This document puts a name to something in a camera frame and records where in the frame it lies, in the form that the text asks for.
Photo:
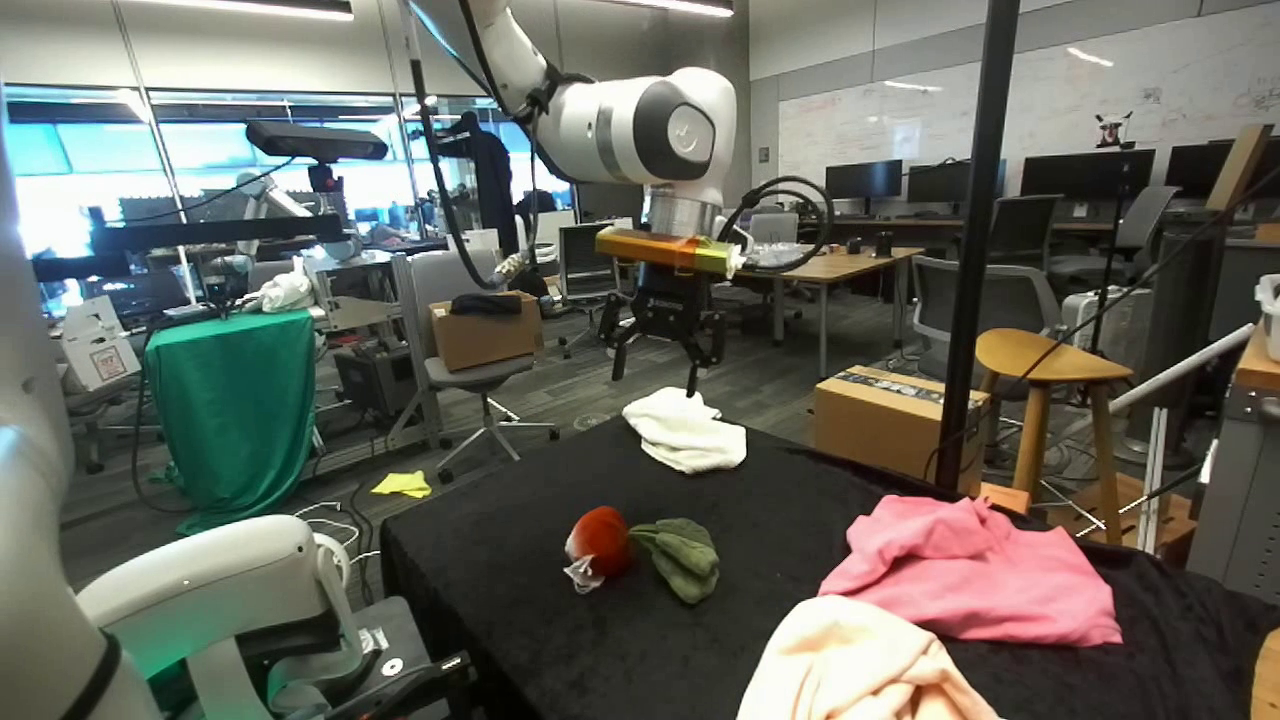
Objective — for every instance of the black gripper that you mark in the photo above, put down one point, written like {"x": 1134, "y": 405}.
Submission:
{"x": 669, "y": 303}

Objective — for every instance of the white towel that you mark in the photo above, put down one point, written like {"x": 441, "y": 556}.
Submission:
{"x": 684, "y": 426}

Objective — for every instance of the red stuffed radish toy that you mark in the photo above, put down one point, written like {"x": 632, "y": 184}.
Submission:
{"x": 607, "y": 542}

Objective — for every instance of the cream peach cloth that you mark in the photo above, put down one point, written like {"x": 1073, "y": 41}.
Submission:
{"x": 852, "y": 666}

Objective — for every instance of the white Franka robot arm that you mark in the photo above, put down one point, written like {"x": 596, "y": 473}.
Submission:
{"x": 624, "y": 126}

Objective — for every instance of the person in black clothes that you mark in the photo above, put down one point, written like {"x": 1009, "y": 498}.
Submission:
{"x": 487, "y": 175}

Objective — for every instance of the grey workbench with wooden top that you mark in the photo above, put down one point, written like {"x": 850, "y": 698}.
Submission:
{"x": 1240, "y": 467}

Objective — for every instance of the small brown cardboard box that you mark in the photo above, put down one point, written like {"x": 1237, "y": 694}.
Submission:
{"x": 487, "y": 335}

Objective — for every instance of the wooden office desk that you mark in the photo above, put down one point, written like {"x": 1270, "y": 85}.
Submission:
{"x": 842, "y": 262}

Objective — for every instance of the grey swivel chair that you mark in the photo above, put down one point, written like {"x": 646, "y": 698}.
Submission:
{"x": 454, "y": 274}

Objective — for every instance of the cardboard box with black tape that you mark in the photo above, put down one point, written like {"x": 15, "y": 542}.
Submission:
{"x": 880, "y": 423}

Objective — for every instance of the black computer monitor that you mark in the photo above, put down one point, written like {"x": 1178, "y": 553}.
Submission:
{"x": 941, "y": 182}
{"x": 1086, "y": 175}
{"x": 863, "y": 179}
{"x": 1202, "y": 167}

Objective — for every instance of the small yellow rag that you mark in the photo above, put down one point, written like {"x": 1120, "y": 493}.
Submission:
{"x": 400, "y": 487}

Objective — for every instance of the black vertical pole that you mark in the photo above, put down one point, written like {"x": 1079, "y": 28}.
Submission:
{"x": 974, "y": 203}

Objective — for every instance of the grey office chair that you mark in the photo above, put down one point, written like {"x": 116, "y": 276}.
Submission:
{"x": 1006, "y": 292}

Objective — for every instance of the pink cloth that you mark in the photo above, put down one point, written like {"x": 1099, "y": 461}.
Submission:
{"x": 974, "y": 580}

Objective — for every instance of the wooden stool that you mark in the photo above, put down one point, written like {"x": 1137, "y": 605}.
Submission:
{"x": 1045, "y": 357}

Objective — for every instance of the green cloth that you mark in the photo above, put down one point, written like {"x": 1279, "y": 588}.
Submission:
{"x": 234, "y": 415}

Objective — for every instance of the wooden board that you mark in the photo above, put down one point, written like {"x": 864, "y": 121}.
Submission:
{"x": 1264, "y": 682}

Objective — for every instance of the white rail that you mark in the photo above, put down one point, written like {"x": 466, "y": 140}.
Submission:
{"x": 1183, "y": 367}

